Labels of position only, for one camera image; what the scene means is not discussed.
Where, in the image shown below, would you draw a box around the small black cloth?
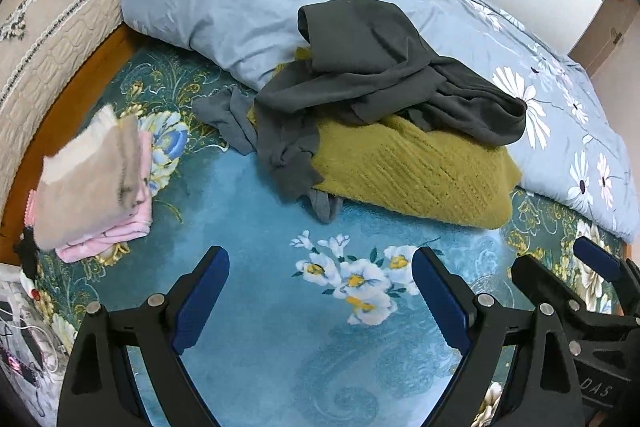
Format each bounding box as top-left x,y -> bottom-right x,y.
13,227 -> 40,282

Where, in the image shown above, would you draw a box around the teal floral blanket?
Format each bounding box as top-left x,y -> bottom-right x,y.
14,41 -> 632,427

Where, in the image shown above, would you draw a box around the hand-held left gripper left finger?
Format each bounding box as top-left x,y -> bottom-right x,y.
56,245 -> 231,427

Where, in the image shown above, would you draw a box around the dark grey pants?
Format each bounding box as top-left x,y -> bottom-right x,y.
254,0 -> 529,202

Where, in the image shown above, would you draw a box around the blue floral quilt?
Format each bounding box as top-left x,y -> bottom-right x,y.
121,0 -> 640,244

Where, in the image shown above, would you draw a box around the folded pink garment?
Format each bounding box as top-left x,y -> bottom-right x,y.
27,129 -> 154,264

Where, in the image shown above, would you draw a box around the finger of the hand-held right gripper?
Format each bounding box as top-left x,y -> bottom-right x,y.
573,237 -> 640,315
509,254 -> 587,325

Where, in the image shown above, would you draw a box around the folded beige garment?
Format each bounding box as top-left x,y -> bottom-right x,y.
39,104 -> 151,253

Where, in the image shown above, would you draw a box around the light grey garment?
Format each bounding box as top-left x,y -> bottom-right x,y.
192,85 -> 346,224

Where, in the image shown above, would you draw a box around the cardboard box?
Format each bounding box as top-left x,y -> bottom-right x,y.
581,0 -> 640,80

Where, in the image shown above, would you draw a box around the beige padded headboard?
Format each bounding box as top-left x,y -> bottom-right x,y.
0,0 -> 197,210

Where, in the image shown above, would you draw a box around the mustard knit sweater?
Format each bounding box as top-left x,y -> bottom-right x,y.
247,47 -> 524,231

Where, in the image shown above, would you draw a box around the wooden bed frame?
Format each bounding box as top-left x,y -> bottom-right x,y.
0,24 -> 147,239

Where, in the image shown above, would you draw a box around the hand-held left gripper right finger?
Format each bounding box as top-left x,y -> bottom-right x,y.
411,247 -> 586,427

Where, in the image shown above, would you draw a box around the white cable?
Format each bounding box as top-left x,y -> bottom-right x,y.
0,299 -> 68,358

